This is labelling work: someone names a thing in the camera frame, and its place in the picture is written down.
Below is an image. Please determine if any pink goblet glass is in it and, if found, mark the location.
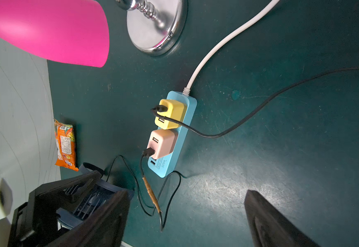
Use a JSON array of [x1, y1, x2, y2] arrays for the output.
[[0, 1, 109, 68]]

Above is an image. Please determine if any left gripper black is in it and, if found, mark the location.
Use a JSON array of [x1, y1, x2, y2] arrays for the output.
[[7, 171, 101, 247]]

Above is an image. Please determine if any light blue power strip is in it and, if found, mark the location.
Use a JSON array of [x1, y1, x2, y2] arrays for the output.
[[147, 91, 197, 178]]

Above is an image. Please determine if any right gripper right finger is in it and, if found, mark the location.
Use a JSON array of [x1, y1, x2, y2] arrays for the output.
[[244, 190, 318, 247]]

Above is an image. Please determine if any pink USB charger plug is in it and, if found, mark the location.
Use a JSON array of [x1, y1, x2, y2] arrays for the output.
[[147, 129, 178, 160]]

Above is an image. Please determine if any navy blue desk fan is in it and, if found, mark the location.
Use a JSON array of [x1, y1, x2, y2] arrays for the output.
[[56, 163, 135, 230]]

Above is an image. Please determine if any white power strip cord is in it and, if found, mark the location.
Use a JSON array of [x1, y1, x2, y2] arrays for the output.
[[182, 0, 281, 95]]

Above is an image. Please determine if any black orange-fan cable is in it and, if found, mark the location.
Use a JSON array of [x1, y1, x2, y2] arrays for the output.
[[151, 65, 359, 139]]

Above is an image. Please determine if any black blue-fan cable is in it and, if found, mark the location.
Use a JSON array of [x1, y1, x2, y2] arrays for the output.
[[105, 147, 183, 232]]

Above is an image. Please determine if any orange snack packet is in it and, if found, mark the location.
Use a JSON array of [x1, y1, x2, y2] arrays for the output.
[[54, 119, 79, 171]]

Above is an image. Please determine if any yellow USB charger plug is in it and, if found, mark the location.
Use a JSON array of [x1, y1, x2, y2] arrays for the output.
[[155, 99, 187, 130]]

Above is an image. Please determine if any chrome glass holder stand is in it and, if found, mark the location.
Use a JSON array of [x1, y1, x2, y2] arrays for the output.
[[116, 0, 188, 56]]

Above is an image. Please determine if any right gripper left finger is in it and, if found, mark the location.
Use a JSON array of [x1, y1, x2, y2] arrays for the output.
[[45, 189, 130, 247]]

